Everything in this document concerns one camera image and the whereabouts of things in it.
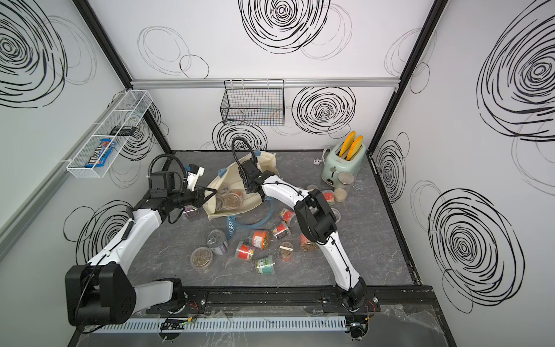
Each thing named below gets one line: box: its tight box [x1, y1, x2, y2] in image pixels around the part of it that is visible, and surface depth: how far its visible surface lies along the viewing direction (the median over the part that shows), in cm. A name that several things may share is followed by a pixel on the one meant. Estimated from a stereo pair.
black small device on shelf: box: [109, 125, 138, 136], surface depth 80 cm
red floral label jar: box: [272, 221, 289, 240], surface depth 86 cm
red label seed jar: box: [234, 240, 255, 261], surface depth 82 cm
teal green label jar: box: [255, 254, 276, 276], surface depth 79 cm
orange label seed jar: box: [299, 233, 319, 253], surface depth 84 cm
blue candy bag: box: [84, 138, 118, 168], surface depth 71 cm
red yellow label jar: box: [278, 207, 297, 225], surface depth 92 cm
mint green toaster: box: [321, 140, 367, 188], surface depth 98 cm
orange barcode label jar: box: [247, 229, 271, 251], surface depth 84 cm
